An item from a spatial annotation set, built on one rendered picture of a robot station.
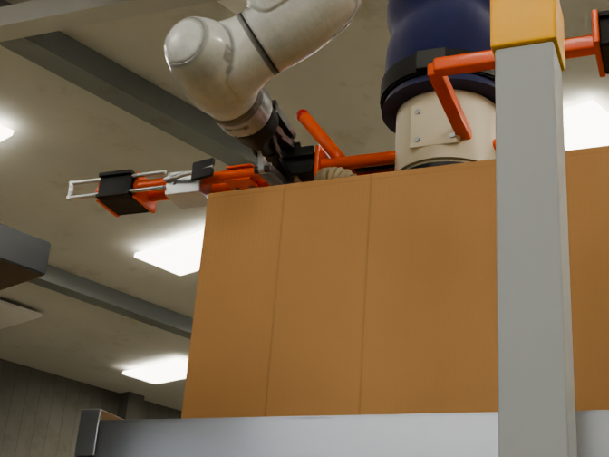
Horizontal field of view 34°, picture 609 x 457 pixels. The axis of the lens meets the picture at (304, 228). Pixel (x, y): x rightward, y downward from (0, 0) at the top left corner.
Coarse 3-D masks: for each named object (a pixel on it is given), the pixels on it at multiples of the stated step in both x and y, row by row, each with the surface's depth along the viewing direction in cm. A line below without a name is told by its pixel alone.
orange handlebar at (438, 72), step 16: (576, 48) 129; (592, 48) 129; (432, 64) 137; (448, 64) 135; (464, 64) 134; (480, 64) 134; (432, 80) 138; (448, 80) 140; (448, 96) 142; (448, 112) 146; (464, 128) 150; (336, 160) 164; (352, 160) 163; (368, 160) 162; (384, 160) 161; (224, 176) 171; (240, 176) 170; (256, 176) 169; (96, 192) 181; (160, 192) 180
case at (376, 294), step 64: (256, 192) 146; (320, 192) 141; (384, 192) 137; (448, 192) 133; (576, 192) 126; (256, 256) 141; (320, 256) 137; (384, 256) 133; (448, 256) 130; (576, 256) 123; (256, 320) 137; (320, 320) 133; (384, 320) 130; (448, 320) 126; (576, 320) 120; (192, 384) 137; (256, 384) 133; (320, 384) 129; (384, 384) 126; (448, 384) 123; (576, 384) 117
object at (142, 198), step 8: (136, 184) 178; (136, 192) 177; (144, 192) 180; (96, 200) 179; (104, 200) 179; (112, 200) 179; (120, 200) 179; (128, 200) 178; (136, 200) 178; (144, 200) 179; (112, 208) 182; (120, 208) 182; (128, 208) 181; (136, 208) 181; (144, 208) 181; (152, 208) 182
